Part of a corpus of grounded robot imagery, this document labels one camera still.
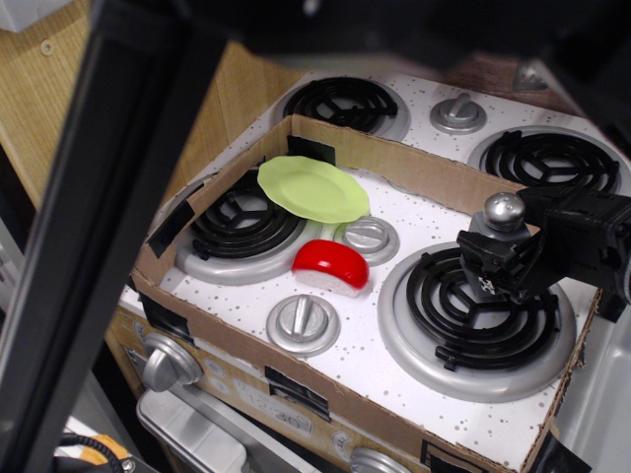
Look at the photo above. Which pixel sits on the silver oven knob bottom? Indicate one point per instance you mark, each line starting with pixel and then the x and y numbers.
pixel 365 460

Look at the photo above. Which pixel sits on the silver oven door handle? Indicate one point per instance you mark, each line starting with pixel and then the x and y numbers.
pixel 209 436

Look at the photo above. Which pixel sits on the oven clock display sticker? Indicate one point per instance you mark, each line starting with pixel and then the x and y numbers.
pixel 274 409

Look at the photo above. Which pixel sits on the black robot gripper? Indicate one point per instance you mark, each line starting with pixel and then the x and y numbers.
pixel 583 235

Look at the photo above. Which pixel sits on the front right black burner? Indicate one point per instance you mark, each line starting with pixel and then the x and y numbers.
pixel 479 333

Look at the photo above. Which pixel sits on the back right black burner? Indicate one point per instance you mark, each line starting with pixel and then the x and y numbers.
pixel 543 156

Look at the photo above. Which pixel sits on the silver knob front stovetop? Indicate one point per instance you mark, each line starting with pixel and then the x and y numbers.
pixel 303 325

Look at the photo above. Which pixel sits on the silver knob stovetop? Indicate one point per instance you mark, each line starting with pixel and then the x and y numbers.
pixel 303 325
pixel 458 116
pixel 373 238

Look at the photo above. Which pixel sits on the silver oven front knob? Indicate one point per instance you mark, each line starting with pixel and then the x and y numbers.
pixel 168 364

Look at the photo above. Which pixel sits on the front left black burner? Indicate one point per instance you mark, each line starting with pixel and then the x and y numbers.
pixel 243 222

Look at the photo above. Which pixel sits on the black burner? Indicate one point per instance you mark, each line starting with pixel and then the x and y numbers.
pixel 243 222
pixel 355 103
pixel 479 333
pixel 543 156

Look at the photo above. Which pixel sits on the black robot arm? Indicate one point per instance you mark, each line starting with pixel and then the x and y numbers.
pixel 146 70

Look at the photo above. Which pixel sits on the hanging silver spatula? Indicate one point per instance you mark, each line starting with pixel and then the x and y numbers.
pixel 527 78

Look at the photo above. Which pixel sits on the silver knob centre stovetop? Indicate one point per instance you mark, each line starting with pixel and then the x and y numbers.
pixel 373 238

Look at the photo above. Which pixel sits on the silver oven knob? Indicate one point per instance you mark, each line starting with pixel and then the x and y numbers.
pixel 168 364
pixel 365 460

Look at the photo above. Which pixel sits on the brown cardboard box frame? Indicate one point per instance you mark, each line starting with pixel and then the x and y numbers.
pixel 355 393

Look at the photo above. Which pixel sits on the silver knob back stovetop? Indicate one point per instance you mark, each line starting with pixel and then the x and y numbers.
pixel 458 116

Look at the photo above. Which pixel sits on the grey pepper shaker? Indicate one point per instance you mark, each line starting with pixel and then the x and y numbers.
pixel 502 218

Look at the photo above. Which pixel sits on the red white toy sushi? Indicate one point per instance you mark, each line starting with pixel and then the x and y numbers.
pixel 331 266

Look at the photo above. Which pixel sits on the light green plastic plate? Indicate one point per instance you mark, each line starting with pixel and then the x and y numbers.
pixel 313 189

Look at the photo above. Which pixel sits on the back left black burner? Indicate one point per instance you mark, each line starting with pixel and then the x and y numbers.
pixel 355 103

